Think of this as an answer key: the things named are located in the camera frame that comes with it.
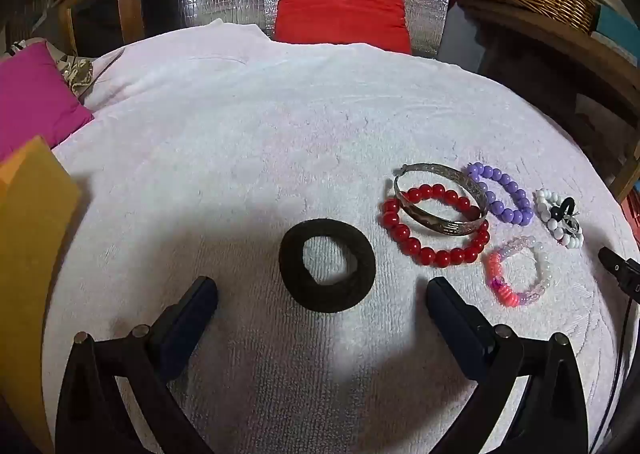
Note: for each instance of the red pillow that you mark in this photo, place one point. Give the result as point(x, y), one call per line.
point(340, 9)

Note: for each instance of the orange cardboard box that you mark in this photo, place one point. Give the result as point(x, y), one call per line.
point(30, 234)

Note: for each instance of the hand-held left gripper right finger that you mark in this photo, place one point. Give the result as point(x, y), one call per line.
point(452, 319)

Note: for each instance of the dark wooden shelf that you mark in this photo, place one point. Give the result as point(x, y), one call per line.
point(550, 64)

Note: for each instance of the magenta pillow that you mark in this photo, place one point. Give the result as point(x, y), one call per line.
point(30, 99)

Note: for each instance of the patterned beige cloth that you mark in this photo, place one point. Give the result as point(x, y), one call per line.
point(77, 72)

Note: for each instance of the teal box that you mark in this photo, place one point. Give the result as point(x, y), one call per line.
point(617, 29)

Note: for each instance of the black fabric scrunchie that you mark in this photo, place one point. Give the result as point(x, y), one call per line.
point(295, 279)

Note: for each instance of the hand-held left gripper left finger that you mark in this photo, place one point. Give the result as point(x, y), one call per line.
point(187, 329)

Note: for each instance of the white textured blanket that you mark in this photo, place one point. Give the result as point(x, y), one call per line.
point(250, 134)

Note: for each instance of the silver engraved bangle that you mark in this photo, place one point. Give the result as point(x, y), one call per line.
point(450, 226)

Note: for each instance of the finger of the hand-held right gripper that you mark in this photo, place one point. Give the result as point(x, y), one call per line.
point(625, 274)

